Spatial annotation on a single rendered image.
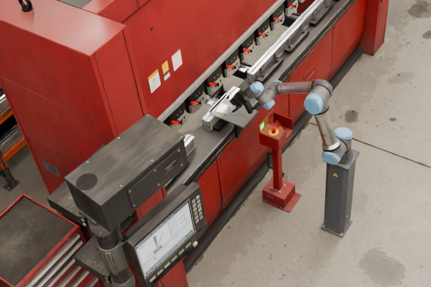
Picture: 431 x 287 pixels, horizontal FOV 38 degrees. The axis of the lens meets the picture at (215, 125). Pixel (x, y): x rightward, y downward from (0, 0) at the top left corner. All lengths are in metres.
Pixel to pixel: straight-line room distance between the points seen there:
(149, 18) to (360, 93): 2.96
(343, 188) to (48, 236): 1.95
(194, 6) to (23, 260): 1.75
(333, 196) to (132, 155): 2.05
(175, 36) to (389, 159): 2.42
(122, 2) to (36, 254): 1.55
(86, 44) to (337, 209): 2.41
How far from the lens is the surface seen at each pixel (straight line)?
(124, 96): 3.00
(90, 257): 3.37
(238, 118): 4.17
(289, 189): 4.88
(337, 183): 4.32
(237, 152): 4.49
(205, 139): 4.23
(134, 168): 2.68
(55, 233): 3.83
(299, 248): 4.70
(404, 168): 5.25
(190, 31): 3.66
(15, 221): 3.98
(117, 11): 3.09
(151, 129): 2.83
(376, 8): 5.94
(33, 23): 3.04
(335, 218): 4.63
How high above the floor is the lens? 3.90
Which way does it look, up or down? 44 degrees down
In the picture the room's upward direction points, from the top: 8 degrees counter-clockwise
